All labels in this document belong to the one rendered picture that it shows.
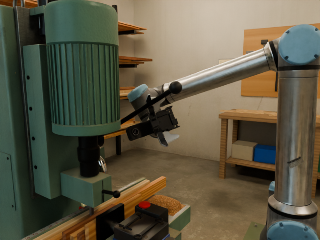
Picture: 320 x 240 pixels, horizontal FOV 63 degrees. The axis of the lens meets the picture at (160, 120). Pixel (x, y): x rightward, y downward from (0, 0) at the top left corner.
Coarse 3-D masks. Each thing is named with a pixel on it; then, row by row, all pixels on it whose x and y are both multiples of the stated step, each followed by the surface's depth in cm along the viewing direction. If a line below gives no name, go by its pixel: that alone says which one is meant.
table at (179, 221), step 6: (186, 204) 91; (180, 210) 86; (186, 210) 87; (168, 216) 83; (174, 216) 83; (180, 216) 84; (186, 216) 88; (168, 222) 80; (174, 222) 81; (180, 222) 85; (186, 222) 88; (174, 228) 82; (180, 228) 85
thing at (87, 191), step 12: (72, 168) 78; (60, 180) 75; (72, 180) 72; (84, 180) 69; (96, 180) 69; (108, 180) 72; (72, 192) 72; (84, 192) 69; (96, 192) 68; (96, 204) 69
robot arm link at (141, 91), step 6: (144, 84) 103; (132, 90) 101; (138, 90) 100; (144, 90) 101; (150, 90) 105; (132, 96) 101; (138, 96) 100; (144, 96) 100; (150, 96) 102; (156, 96) 106; (132, 102) 102; (138, 102) 100; (144, 102) 100; (138, 108) 101; (138, 114) 102; (144, 114) 100
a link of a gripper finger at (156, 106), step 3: (147, 96) 73; (147, 99) 74; (150, 99) 74; (162, 99) 78; (147, 102) 75; (159, 102) 79; (153, 105) 79; (156, 105) 79; (159, 105) 80; (150, 108) 78; (156, 108) 80; (159, 108) 81; (150, 111) 78; (153, 111) 79
